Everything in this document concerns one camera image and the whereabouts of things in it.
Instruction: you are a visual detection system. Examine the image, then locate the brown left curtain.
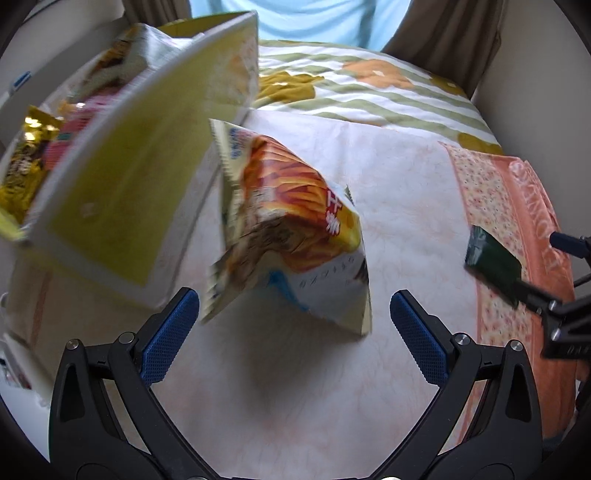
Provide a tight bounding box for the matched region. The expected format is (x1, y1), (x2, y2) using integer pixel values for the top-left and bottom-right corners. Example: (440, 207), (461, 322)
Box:
(122, 0), (191, 27)

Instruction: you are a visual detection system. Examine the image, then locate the gold snack bag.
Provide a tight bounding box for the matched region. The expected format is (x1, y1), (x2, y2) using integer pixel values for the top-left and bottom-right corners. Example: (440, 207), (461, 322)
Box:
(1, 106), (63, 224)

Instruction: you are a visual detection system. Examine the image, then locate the floral green striped quilt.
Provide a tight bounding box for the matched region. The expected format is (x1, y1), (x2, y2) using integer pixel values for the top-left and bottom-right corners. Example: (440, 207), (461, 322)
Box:
(253, 40), (503, 154)

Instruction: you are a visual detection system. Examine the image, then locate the cream chips snack bag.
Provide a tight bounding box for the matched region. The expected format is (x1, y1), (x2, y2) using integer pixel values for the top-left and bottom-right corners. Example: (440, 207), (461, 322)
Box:
(70, 23), (192, 103)

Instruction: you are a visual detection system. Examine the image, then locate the brown curtain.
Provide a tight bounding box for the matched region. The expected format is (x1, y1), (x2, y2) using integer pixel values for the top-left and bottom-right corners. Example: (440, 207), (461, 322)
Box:
(382, 0), (506, 96)
(122, 0), (191, 27)

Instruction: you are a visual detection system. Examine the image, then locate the light blue window cloth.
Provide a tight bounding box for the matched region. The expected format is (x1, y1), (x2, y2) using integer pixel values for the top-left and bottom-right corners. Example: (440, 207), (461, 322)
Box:
(189, 0), (411, 51)

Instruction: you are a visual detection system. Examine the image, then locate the green white cardboard box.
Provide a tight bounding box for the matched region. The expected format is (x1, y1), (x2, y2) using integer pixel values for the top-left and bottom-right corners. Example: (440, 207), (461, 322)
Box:
(1, 12), (259, 309)

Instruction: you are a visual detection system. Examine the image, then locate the orange floral towel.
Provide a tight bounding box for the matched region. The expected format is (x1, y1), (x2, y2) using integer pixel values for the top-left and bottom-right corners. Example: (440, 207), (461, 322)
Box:
(446, 145), (577, 439)

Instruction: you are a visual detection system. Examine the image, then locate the brown right curtain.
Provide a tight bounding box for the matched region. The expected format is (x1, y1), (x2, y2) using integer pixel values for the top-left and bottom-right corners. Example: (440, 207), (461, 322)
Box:
(382, 0), (506, 96)

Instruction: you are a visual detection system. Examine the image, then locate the orange fries snack bag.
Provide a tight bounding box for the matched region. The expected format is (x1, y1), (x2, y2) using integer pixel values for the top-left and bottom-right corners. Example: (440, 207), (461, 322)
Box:
(204, 120), (372, 336)

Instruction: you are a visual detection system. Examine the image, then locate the dark green snack packet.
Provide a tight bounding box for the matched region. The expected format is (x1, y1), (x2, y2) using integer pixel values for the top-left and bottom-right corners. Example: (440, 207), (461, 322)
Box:
(464, 225), (522, 309)

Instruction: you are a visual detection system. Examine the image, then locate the pink red snack bag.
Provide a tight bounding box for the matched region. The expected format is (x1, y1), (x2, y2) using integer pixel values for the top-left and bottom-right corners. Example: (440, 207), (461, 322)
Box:
(42, 87), (119, 172)

